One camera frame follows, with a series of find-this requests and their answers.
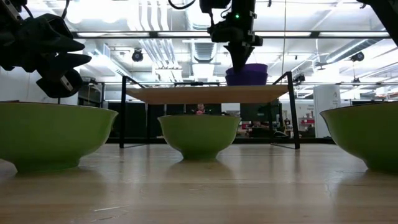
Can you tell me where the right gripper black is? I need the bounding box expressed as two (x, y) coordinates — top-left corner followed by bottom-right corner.
(207, 0), (264, 74)

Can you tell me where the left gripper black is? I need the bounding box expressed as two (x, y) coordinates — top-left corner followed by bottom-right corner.
(6, 14), (93, 75)

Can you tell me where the green bowl with floral inside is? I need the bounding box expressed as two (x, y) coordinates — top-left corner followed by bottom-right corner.
(320, 101), (398, 174)
(0, 101), (119, 174)
(157, 114), (242, 161)

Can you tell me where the ceiling air vent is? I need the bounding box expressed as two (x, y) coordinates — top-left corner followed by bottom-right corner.
(193, 42), (216, 63)

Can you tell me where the bright ceiling light strip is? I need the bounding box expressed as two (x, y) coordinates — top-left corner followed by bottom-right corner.
(254, 31), (312, 37)
(319, 31), (389, 37)
(157, 31), (210, 37)
(76, 32), (150, 37)

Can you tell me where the wooden shelf with black legs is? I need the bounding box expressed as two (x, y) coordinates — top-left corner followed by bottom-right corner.
(119, 70), (302, 151)

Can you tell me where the person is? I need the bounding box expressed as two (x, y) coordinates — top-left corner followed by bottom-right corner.
(193, 103), (208, 115)

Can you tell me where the black overhead beam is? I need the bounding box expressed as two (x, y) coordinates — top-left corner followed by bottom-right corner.
(71, 30), (391, 39)

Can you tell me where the white cabinet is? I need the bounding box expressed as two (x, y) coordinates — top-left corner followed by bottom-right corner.
(313, 84), (341, 138)

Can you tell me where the dark office partition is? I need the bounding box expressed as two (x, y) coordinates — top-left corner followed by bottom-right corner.
(105, 101), (223, 139)

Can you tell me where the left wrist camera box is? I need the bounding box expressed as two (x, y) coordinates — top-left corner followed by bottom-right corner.
(36, 70), (84, 99)

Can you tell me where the black right camera cable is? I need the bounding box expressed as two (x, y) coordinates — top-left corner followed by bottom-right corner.
(167, 0), (201, 10)

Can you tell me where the black metal table frame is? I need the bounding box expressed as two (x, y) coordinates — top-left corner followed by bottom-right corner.
(105, 137), (336, 144)

